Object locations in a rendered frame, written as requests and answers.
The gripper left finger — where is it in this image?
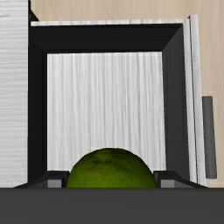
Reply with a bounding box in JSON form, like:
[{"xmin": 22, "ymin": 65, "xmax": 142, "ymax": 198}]
[{"xmin": 13, "ymin": 170, "xmax": 70, "ymax": 189}]

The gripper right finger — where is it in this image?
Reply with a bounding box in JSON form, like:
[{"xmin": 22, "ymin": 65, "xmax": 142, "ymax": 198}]
[{"xmin": 152, "ymin": 170, "xmax": 208, "ymax": 189}]

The green lime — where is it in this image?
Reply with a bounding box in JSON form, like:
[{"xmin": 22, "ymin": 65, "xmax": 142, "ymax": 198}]
[{"xmin": 65, "ymin": 147, "xmax": 158, "ymax": 189}]

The open cabinet drawer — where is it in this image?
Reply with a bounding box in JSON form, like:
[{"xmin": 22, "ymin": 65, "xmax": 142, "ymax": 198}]
[{"xmin": 27, "ymin": 14, "xmax": 219, "ymax": 188}]

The cabinet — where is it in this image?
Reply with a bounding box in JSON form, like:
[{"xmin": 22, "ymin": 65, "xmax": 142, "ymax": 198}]
[{"xmin": 0, "ymin": 0, "xmax": 39, "ymax": 188}]

